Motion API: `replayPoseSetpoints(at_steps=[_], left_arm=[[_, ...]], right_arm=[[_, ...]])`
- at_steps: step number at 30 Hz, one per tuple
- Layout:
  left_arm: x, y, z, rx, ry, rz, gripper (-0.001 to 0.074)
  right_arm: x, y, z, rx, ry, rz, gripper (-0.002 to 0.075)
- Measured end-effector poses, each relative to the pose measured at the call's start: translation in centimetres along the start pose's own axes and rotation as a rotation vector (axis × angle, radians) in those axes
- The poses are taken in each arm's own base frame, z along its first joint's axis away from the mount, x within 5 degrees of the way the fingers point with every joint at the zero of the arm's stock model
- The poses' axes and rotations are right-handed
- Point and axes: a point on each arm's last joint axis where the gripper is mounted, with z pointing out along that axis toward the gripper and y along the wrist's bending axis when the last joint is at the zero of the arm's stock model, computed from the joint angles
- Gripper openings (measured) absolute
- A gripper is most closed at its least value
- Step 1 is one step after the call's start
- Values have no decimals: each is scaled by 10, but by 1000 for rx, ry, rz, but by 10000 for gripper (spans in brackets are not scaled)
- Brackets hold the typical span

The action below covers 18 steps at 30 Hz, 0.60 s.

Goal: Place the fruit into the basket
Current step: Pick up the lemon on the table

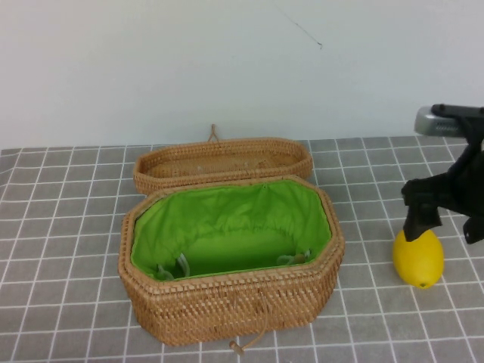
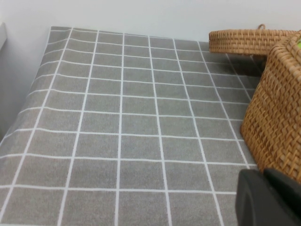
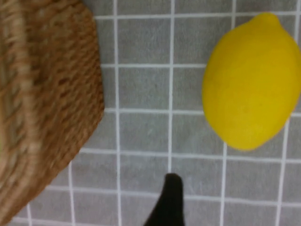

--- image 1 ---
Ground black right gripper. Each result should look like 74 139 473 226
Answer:
401 116 484 245

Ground yellow lemon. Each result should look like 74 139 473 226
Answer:
392 228 444 290

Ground green fabric basket liner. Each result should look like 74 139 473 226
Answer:
130 180 328 281

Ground woven rattan basket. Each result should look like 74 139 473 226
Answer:
117 174 346 347

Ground woven rattan basket lid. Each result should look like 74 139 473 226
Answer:
132 136 314 197

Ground grey checked tablecloth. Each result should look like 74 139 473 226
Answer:
0 134 484 363

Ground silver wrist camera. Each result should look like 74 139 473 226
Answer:
413 104 468 136

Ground white liner drawstring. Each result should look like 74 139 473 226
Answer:
157 253 190 281
278 248 312 265

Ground cord with wooden toggle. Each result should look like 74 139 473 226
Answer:
228 290 270 355

